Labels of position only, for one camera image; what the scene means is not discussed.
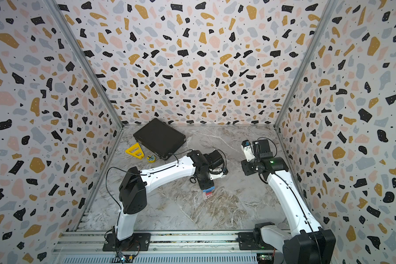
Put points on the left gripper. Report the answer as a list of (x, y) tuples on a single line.
[(208, 186)]

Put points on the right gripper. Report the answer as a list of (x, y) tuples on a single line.
[(245, 165)]

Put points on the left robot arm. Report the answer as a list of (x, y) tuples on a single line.
[(137, 184)]

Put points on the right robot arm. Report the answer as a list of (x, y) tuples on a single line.
[(306, 242)]

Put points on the small yellow round piece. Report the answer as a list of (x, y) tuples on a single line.
[(151, 159)]

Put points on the black flat case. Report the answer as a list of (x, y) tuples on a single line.
[(160, 138)]

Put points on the yellow triangle piece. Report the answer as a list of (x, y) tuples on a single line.
[(135, 151)]

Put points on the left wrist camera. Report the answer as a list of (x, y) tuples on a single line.
[(218, 173)]

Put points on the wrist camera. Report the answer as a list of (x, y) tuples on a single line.
[(218, 173), (247, 149)]

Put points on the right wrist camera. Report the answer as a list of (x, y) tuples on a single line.
[(247, 149)]

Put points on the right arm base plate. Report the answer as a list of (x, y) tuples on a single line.
[(252, 241)]

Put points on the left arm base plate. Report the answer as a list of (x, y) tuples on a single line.
[(137, 242)]

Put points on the aluminium rail frame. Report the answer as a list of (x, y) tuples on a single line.
[(166, 247)]

